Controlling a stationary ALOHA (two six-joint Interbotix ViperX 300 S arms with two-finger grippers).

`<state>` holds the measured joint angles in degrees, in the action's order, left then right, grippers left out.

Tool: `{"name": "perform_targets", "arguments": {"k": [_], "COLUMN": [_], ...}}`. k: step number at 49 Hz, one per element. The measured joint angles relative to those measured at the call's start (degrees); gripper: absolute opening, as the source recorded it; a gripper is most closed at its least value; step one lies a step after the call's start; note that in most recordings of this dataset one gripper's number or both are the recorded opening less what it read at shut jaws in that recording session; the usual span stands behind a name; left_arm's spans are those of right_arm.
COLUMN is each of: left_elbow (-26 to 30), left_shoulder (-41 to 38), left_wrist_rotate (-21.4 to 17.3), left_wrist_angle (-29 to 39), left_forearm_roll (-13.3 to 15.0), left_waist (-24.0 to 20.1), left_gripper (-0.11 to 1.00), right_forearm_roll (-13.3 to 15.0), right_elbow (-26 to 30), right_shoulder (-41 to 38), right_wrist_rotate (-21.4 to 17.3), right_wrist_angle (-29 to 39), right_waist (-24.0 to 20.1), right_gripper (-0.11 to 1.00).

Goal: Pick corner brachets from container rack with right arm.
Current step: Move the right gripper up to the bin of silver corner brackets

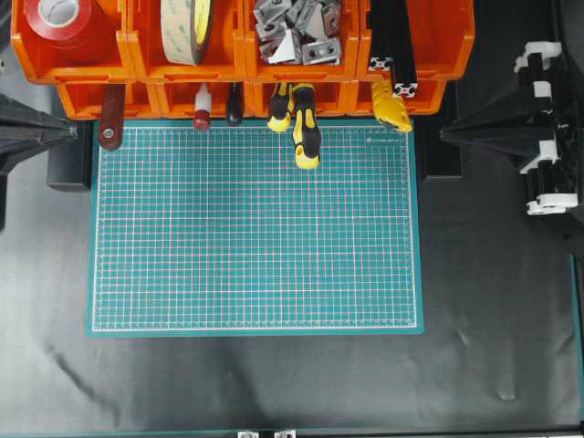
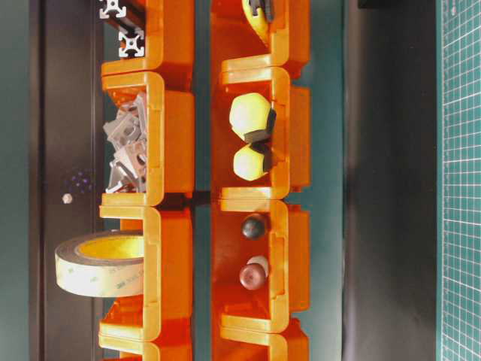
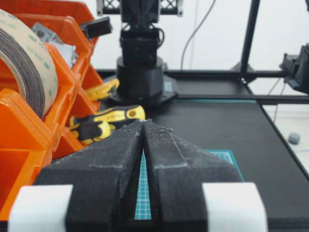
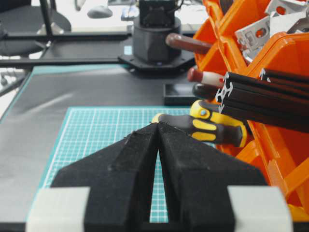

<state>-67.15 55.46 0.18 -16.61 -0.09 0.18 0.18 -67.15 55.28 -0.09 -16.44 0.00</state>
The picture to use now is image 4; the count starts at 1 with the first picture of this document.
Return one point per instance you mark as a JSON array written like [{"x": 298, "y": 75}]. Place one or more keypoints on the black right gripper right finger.
[{"x": 198, "y": 176}]

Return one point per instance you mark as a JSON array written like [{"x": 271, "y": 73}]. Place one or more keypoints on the yellow black short screwdriver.
[{"x": 208, "y": 111}]

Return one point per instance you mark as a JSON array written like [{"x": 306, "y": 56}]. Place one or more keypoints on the dark brown tool handle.
[{"x": 205, "y": 92}]

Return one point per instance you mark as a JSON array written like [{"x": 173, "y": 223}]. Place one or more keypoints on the black table cover sheet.
[{"x": 30, "y": 125}]

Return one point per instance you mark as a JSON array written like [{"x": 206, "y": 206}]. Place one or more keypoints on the red white tool handle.
[{"x": 207, "y": 78}]

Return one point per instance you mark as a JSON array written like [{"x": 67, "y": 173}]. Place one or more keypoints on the silver corner bracket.
[
  {"x": 253, "y": 37},
  {"x": 290, "y": 16}
]

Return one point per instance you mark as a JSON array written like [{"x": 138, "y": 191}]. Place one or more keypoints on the orange container rack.
[{"x": 281, "y": 154}]

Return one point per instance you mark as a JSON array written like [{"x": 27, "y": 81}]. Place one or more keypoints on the black aluminium extrusion profile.
[{"x": 274, "y": 98}]

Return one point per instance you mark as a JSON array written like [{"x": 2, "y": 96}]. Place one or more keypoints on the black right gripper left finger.
[{"x": 120, "y": 178}]

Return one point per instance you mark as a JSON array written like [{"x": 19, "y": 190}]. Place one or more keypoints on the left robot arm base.
[{"x": 146, "y": 49}]

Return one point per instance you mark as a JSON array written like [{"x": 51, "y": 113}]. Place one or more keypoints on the brown wooden tool handle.
[{"x": 182, "y": 42}]

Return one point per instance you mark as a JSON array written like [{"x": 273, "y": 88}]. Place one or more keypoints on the black rack foot tray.
[{"x": 178, "y": 94}]

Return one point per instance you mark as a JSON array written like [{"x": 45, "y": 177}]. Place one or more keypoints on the yellow black screwdriver handle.
[{"x": 206, "y": 131}]

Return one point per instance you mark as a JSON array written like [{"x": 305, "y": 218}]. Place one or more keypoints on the black office chair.
[{"x": 21, "y": 16}]

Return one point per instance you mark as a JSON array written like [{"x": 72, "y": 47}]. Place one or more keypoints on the silver corner bracket upper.
[{"x": 290, "y": 16}]

